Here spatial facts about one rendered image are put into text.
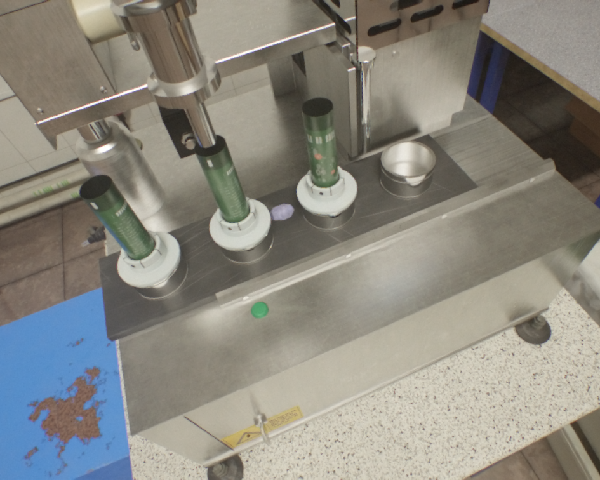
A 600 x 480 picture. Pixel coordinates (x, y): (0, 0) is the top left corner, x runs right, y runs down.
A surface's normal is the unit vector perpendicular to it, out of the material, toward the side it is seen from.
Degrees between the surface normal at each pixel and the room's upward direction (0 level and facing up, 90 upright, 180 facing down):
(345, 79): 90
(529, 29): 0
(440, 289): 0
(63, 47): 90
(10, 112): 90
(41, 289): 0
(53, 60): 90
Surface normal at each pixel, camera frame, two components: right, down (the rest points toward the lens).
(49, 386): -0.13, -0.60
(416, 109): 0.37, 0.71
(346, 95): -0.92, 0.36
